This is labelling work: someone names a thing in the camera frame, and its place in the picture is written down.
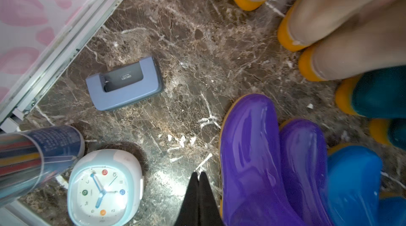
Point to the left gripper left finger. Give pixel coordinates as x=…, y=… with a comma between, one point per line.
x=189, y=212

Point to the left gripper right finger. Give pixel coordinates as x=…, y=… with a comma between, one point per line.
x=208, y=210

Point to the purple boot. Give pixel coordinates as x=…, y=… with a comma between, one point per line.
x=304, y=170
x=253, y=189

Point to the blue boot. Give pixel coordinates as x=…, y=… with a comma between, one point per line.
x=391, y=210
x=354, y=178

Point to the teal boot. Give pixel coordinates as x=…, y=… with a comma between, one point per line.
x=391, y=132
x=376, y=94

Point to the beige boot with paper stuffing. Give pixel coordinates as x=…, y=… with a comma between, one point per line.
x=375, y=42

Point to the mint alarm clock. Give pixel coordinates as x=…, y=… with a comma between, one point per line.
x=105, y=188

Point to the blue printed can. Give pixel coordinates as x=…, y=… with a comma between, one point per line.
x=31, y=158

